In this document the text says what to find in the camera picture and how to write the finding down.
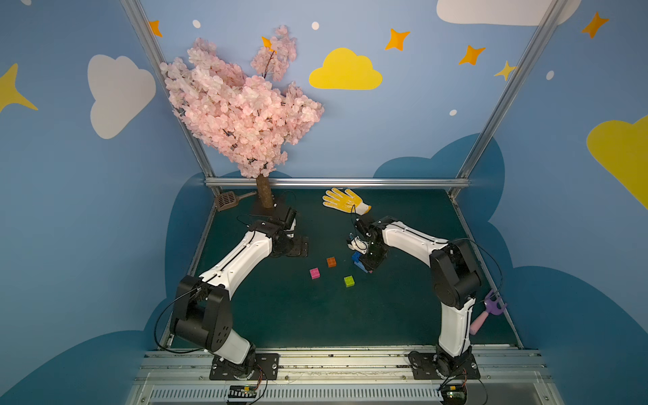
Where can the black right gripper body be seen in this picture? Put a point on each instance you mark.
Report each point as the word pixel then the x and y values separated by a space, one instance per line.
pixel 373 254

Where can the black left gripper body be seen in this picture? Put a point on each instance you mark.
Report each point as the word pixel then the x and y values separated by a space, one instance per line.
pixel 294 245

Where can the dark blue lego brick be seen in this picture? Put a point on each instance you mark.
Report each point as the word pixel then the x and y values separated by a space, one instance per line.
pixel 358 263

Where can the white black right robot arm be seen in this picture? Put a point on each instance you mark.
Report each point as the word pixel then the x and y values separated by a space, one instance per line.
pixel 454 271

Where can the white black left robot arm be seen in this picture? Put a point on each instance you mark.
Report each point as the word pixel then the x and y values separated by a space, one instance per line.
pixel 202 309

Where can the lime green lego brick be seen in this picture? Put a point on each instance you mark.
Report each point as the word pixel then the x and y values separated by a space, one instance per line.
pixel 349 281

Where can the yellow white work glove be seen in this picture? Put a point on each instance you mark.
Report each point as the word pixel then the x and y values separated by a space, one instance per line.
pixel 346 201

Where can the brown tree trunk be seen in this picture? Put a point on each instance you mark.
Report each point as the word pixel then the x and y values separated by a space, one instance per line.
pixel 264 192

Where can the brown plastic slotted scoop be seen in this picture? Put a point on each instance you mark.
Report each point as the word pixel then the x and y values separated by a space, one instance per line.
pixel 229 200

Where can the purple pink toy rake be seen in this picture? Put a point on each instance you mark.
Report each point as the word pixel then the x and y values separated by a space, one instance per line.
pixel 494 306

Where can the pink blossom tree crown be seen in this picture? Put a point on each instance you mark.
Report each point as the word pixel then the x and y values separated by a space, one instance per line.
pixel 244 117

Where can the left controller board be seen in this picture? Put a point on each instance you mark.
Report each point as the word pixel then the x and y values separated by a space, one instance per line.
pixel 241 394

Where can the controller board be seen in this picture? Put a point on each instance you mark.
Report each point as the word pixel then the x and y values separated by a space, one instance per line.
pixel 241 394
pixel 453 395

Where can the right controller board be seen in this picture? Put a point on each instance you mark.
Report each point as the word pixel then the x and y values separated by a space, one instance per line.
pixel 453 395

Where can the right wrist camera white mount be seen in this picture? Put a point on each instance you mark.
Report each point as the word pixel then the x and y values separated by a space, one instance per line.
pixel 354 243

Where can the dark metal tree base plate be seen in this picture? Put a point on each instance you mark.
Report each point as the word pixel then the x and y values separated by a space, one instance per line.
pixel 279 209

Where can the horizontal aluminium back rail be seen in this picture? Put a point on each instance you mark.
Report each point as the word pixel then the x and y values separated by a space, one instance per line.
pixel 374 183

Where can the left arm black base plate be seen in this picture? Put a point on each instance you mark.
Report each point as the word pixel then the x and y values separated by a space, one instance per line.
pixel 262 365

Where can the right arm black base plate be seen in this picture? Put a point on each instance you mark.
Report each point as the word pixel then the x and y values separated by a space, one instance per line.
pixel 430 366

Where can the front aluminium rail frame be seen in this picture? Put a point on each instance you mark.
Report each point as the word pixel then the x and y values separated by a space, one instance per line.
pixel 348 375

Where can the right aluminium corner post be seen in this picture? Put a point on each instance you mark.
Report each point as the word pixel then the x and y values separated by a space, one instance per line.
pixel 540 39

